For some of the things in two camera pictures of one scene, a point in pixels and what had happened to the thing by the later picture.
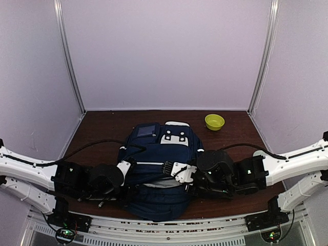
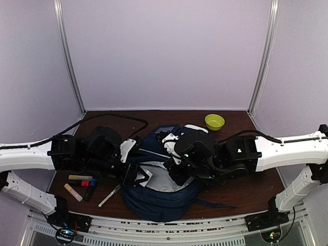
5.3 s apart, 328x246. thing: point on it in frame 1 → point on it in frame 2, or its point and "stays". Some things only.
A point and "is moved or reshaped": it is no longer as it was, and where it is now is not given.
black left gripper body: (124, 197) → (126, 176)
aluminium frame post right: (271, 33) stays
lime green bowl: (214, 122) stays
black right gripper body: (186, 183) → (180, 178)
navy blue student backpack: (151, 194) is moved or reshaped
